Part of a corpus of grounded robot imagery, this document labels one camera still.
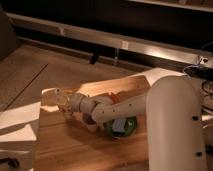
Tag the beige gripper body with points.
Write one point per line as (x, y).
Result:
(81, 103)

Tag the clear plastic bottle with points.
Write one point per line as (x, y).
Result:
(66, 102)

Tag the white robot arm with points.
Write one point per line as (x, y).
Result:
(174, 122)

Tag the translucent plastic cup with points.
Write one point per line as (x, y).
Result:
(89, 122)

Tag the blue sponge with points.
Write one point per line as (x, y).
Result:
(119, 125)

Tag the green frying pan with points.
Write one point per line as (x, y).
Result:
(130, 127)

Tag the dark chair corner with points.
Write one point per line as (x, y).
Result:
(8, 39)

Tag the white long rail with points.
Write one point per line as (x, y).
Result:
(137, 45)

